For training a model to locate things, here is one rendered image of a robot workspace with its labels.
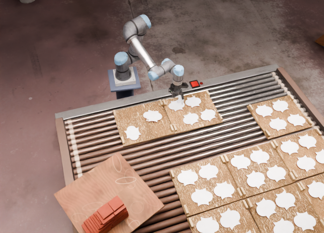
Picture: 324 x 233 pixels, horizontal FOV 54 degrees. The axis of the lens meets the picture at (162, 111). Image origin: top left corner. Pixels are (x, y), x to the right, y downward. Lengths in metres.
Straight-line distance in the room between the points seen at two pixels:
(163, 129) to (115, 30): 2.70
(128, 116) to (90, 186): 0.69
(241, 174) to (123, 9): 3.67
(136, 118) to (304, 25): 3.71
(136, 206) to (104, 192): 0.23
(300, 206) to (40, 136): 2.68
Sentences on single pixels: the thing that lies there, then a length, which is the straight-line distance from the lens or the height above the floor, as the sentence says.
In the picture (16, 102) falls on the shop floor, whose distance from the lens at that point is 4.18.
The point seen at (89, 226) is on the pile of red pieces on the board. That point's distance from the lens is 1.99.
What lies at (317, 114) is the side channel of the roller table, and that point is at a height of 0.95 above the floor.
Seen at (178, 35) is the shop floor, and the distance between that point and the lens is 4.82.
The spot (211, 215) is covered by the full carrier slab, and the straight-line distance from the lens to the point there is 2.20.
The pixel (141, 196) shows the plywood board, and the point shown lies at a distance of 2.09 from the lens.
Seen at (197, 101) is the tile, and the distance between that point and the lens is 2.68.
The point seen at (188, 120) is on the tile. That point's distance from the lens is 2.54.
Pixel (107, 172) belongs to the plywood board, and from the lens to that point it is 2.18.
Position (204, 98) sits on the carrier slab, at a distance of 2.72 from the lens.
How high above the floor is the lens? 2.96
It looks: 51 degrees down
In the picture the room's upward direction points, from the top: 3 degrees clockwise
